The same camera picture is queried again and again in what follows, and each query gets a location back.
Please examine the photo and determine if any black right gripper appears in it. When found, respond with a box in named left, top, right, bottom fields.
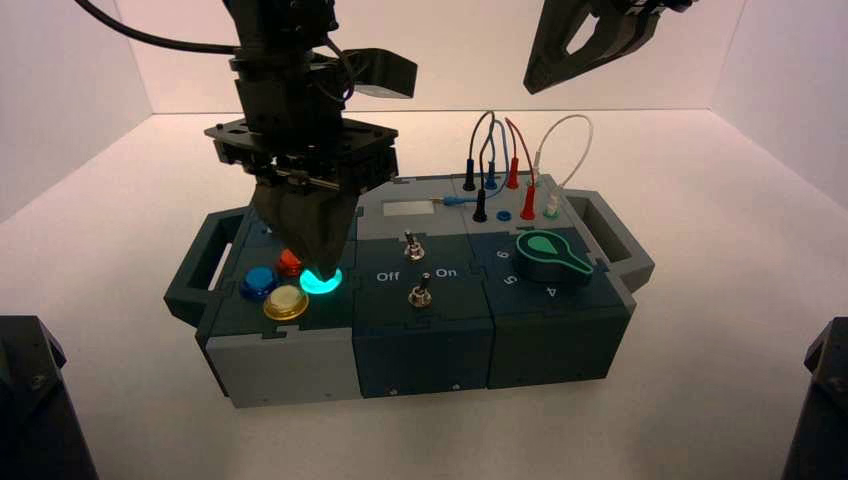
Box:
left=522, top=0, right=698, bottom=95

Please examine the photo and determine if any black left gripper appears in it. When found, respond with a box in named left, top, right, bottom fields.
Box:
left=204, top=71, right=399, bottom=281

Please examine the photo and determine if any glowing green push button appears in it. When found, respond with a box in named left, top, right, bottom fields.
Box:
left=298, top=266, right=344, bottom=298

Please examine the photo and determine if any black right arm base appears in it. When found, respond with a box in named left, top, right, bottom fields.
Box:
left=780, top=316, right=848, bottom=480

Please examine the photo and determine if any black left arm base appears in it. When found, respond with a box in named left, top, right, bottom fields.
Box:
left=0, top=315, right=101, bottom=480

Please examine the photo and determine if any red push button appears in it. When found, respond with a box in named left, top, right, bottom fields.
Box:
left=276, top=248, right=305, bottom=278

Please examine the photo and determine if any blue push button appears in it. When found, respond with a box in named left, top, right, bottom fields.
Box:
left=239, top=266, right=280, bottom=303

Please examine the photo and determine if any yellow push button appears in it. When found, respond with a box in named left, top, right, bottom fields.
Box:
left=262, top=287, right=311, bottom=323

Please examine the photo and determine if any small grey display screen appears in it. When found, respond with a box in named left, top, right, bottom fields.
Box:
left=382, top=199, right=437, bottom=219

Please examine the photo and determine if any teal and grey control box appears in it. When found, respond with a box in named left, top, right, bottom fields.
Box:
left=163, top=172, right=656, bottom=409

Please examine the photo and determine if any black knob with green pointer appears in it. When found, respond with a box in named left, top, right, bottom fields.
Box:
left=514, top=229, right=596, bottom=288

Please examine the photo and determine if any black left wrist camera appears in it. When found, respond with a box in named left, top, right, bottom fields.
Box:
left=344, top=47, right=419, bottom=101

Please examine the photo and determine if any blue banana plug cable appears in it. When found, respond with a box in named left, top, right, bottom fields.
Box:
left=429, top=121, right=513, bottom=208

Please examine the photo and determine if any white banana plug cable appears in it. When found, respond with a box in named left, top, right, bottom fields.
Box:
left=528, top=113, right=595, bottom=219

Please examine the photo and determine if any red banana plug cable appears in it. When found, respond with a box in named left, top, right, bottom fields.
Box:
left=503, top=117, right=539, bottom=222

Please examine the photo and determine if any black banana plug cable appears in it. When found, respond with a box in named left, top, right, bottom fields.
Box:
left=462, top=110, right=496, bottom=224

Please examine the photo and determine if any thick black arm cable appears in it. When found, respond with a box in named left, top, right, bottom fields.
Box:
left=72, top=0, right=240, bottom=56

